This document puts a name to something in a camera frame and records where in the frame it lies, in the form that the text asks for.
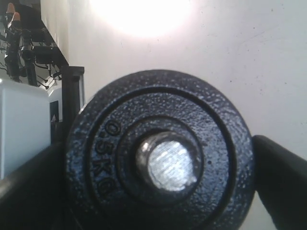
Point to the white box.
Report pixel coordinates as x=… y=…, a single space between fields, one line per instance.
x=26 y=114

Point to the black metal post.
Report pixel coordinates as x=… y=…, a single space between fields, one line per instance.
x=73 y=96

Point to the black weight plate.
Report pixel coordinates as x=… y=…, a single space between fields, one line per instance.
x=105 y=187

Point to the chrome dumbbell bar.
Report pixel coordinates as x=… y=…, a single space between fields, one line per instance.
x=168 y=161

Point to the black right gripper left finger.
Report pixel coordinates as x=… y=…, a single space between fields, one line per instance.
x=31 y=197

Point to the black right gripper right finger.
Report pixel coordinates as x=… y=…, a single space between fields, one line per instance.
x=281 y=182

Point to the background equipment rack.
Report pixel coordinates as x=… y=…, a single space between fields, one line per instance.
x=30 y=51

